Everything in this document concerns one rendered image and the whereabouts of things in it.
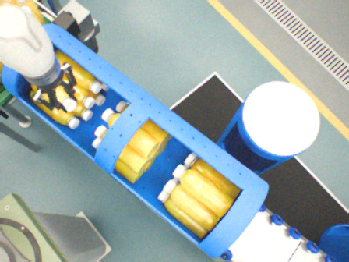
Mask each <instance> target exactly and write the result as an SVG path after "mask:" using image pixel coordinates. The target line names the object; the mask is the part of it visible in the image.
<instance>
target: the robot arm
mask: <svg viewBox="0 0 349 262"><path fill-rule="evenodd" d="M0 62H2V63H4V64H5V66H8V67H9V68H13V69H14V70H16V71H17V72H18V73H21V75H22V76H23V77H24V78H26V80H28V82H29V83H32V84H33V85H36V86H37V93H36V94H33V95H32V96H31V98H33V100H34V101H36V102H37V103H40V104H43V105H44V106H46V107H47V108H49V110H50V111H54V109H55V108H57V110H59V109H61V110H63V111H64V113H67V110H66V108H65V107H64V105H63V104H62V103H61V102H59V100H58V99H57V95H56V94H57V93H56V89H57V87H59V85H62V86H63V87H64V88H63V89H64V90H65V92H66V93H67V94H68V95H69V97H70V98H72V99H73V100H74V101H75V102H77V101H78V100H77V99H76V97H75V96H74V93H75V92H76V90H74V88H73V87H75V86H76V85H77V81H76V79H75V76H74V74H73V73H72V67H71V65H70V64H68V63H67V62H64V63H63V65H62V67H61V65H60V61H59V60H58V57H56V55H55V52H54V51H53V45H52V43H51V40H50V38H49V37H48V35H47V33H46V31H45V30H44V28H43V27H42V26H41V24H40V23H39V21H38V20H37V19H36V18H34V16H32V14H30V13H29V12H27V11H26V10H25V9H22V8H20V7H19V6H16V5H13V4H3V5H0ZM64 74H65V75H66V77H67V80H68V81H69V83H66V82H65V81H64V80H62V79H63V76H64ZM42 94H48V98H49V101H50V103H47V101H45V100H44V98H43V95H42ZM0 262H32V261H30V260H28V259H26V258H25V256H24V255H23V254H22V253H21V252H20V251H19V250H18V249H17V248H16V247H15V245H14V244H13V243H12V242H11V241H10V240H9V239H8V237H7V236H5V233H4V232H3V231H2V227H1V226H0Z"/></svg>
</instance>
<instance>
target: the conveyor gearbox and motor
mask: <svg viewBox="0 0 349 262"><path fill-rule="evenodd" d="M63 10H64V11H66V12H71V14H73V17H76V21H77V23H78V24H79V25H78V26H79V28H80V29H81V31H80V34H78V36H77V37H78V39H79V41H80V42H82V43H83V44H85V46H87V47H88V48H90V49H91V50H92V51H94V52H95V54H97V53H98V50H99V48H98V43H97V39H96V36H97V35H98V34H99V33H100V26H99V24H98V22H97V21H96V20H95V19H93V17H92V16H91V12H90V10H88V9H86V8H84V7H83V6H81V5H80V4H79V3H78V2H76V0H71V1H70V2H69V3H68V4H67V5H66V6H65V7H64V8H63V9H62V10H60V11H59V12H58V13H57V16H58V15H59V14H60V13H61V12H62V11H63Z"/></svg>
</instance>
